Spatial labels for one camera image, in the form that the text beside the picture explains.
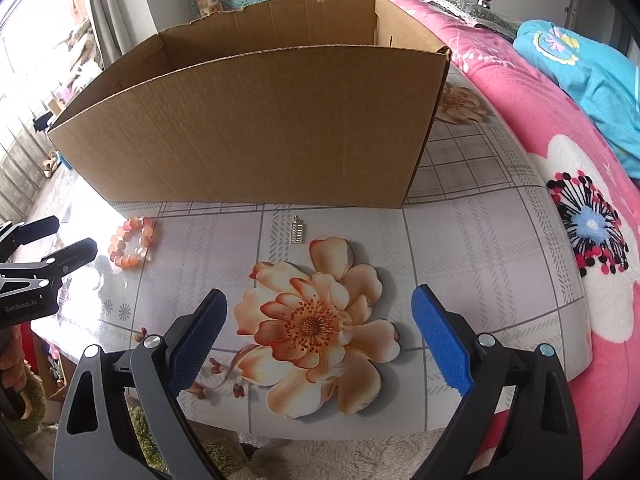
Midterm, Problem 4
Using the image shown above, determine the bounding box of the grey curtain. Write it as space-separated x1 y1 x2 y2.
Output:
80 0 151 68

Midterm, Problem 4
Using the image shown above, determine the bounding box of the metal balcony railing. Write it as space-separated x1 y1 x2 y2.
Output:
0 125 51 221

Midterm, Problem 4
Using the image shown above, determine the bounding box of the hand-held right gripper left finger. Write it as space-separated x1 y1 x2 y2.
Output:
52 287 228 480

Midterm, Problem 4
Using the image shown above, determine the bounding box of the person's left hand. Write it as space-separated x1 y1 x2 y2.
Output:
0 325 27 393

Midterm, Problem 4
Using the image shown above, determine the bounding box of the grey lace-trimmed pillow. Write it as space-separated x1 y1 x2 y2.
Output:
430 0 521 41

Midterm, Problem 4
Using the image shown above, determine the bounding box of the orange bead bracelet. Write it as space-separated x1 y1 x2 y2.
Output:
108 216 158 270

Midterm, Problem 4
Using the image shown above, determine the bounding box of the brown cardboard box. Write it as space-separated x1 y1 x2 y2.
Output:
46 0 452 210

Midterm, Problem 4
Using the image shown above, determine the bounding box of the white fluffy blanket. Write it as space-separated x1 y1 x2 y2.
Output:
10 425 451 480

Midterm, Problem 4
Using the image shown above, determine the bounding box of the pink floral blanket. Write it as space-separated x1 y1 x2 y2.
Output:
387 0 640 480

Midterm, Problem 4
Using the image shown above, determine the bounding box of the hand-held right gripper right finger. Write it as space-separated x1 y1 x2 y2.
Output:
411 284 583 480

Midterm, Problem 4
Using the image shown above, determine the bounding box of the light blue garment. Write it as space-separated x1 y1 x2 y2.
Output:
515 20 640 181

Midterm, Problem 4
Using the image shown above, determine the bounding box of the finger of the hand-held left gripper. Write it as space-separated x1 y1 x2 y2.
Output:
0 216 61 248
0 238 99 286

